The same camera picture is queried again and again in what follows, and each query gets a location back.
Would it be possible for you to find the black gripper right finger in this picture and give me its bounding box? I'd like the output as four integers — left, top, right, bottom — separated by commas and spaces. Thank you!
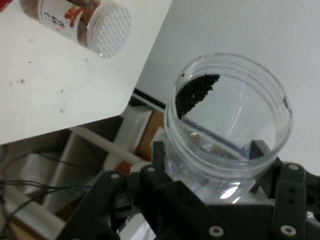
250, 139, 320, 240

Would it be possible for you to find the red bowl black rim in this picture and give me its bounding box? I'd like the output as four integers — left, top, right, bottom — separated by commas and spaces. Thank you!
0, 0, 13, 12

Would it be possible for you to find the brown-filled jar white lid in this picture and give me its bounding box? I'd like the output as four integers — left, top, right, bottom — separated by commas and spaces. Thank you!
19, 0, 133, 59

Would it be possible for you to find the white table leg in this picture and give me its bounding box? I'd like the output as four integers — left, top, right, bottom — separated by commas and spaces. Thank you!
44, 124, 152, 209

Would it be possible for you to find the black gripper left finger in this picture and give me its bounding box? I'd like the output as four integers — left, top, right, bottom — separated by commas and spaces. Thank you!
57, 139, 234, 240

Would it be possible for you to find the clear plastic jar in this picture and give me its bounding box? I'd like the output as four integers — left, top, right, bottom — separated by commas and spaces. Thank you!
163, 52, 294, 205

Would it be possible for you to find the brown cardboard box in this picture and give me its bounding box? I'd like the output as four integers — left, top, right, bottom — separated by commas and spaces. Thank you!
134, 109, 166, 161

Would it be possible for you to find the thin black cable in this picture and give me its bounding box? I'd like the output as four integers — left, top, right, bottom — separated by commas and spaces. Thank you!
0, 178, 92, 195

